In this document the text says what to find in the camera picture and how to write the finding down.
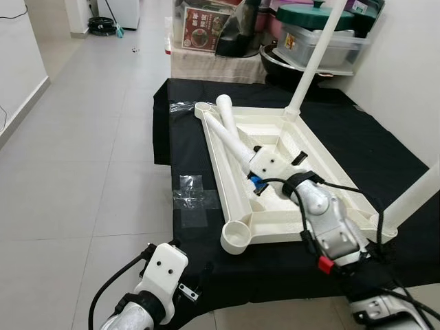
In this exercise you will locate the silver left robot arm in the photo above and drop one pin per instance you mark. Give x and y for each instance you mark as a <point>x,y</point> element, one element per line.
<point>127,317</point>

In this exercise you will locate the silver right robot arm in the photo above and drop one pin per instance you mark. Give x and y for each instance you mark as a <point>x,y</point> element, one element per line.
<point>330,227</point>

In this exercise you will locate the black tablecloth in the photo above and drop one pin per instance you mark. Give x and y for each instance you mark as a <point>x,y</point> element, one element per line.
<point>185,268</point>

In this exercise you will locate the crumpled clear tape patch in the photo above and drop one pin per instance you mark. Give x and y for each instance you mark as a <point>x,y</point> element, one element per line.
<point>196,199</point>

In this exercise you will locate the black round pan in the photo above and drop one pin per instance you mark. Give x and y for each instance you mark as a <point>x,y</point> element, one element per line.
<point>282,65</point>

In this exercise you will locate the clear plastic storage box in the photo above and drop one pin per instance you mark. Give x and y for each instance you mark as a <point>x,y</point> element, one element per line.
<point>344,48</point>

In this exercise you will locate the clear tape strip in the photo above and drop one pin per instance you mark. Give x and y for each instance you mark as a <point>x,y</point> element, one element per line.
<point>182,107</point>

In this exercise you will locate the beige textured cloth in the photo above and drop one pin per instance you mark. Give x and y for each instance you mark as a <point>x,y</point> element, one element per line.
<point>206,67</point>

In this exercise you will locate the black plastic bag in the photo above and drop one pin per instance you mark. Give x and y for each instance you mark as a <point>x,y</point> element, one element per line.
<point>237,31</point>

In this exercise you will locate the green lidded pot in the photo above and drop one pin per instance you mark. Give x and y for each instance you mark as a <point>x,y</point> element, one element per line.
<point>309,15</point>

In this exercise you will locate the red printed cardboard box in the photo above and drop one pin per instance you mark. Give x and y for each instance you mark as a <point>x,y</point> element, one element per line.
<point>205,29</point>

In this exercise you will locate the white cabinet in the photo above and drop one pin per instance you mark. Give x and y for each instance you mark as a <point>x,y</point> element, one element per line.
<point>124,12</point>

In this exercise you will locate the black round floor device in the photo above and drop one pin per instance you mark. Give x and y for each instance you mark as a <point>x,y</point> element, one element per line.
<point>103,26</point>

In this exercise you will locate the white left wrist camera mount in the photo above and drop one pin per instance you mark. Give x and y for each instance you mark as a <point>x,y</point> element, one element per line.
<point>165,268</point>

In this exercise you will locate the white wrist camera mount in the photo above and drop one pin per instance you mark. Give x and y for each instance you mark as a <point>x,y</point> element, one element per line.
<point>165,268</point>
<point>271,165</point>

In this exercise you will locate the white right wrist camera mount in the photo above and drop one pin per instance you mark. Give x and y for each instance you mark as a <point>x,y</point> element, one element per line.
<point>271,165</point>

